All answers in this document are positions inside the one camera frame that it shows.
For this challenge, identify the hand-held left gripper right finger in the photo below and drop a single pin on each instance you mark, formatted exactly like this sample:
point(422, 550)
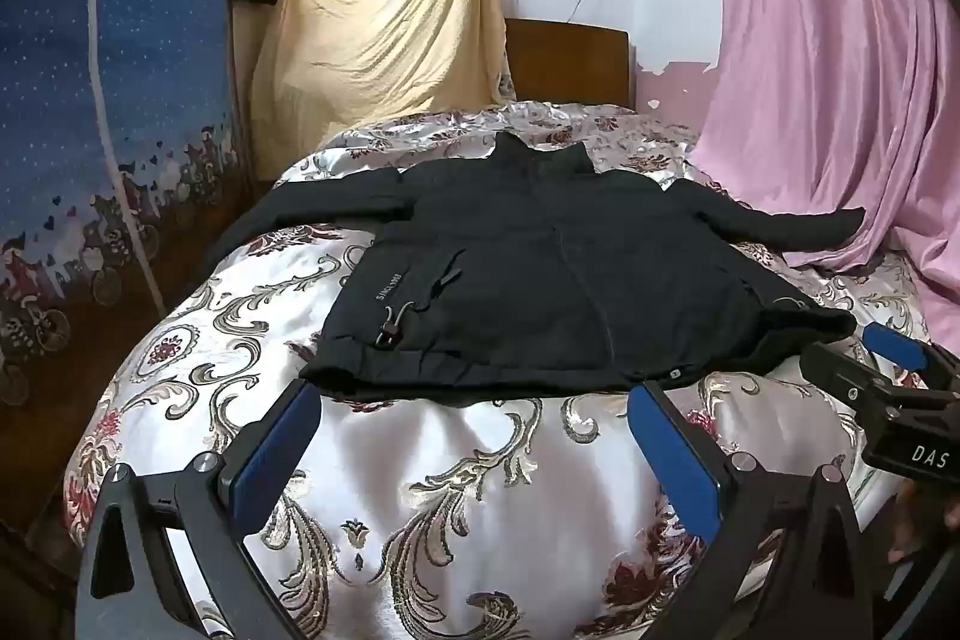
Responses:
point(675, 452)

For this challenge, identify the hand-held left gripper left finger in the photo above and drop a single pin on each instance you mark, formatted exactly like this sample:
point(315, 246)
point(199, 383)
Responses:
point(274, 452)

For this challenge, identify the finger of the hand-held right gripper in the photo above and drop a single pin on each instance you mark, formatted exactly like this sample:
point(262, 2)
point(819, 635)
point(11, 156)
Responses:
point(832, 370)
point(894, 347)

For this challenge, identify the black jacket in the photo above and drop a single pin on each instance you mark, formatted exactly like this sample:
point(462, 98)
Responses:
point(555, 280)

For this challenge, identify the person's right hand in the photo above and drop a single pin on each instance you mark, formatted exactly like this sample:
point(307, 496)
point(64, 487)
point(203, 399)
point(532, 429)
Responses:
point(916, 520)

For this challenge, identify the floral satin bedspread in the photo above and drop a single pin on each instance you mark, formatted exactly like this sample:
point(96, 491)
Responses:
point(465, 505)

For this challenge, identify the pink curtain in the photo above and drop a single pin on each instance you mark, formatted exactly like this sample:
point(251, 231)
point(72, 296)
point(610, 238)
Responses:
point(832, 85)

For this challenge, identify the blue printed curtain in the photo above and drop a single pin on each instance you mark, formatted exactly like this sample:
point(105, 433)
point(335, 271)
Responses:
point(105, 160)

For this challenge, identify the wooden headboard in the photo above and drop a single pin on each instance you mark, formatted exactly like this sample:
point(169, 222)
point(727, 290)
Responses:
point(570, 61)

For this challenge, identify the yellow hanging cloth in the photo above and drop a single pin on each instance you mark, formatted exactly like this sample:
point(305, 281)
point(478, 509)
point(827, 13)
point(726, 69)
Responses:
point(375, 10)

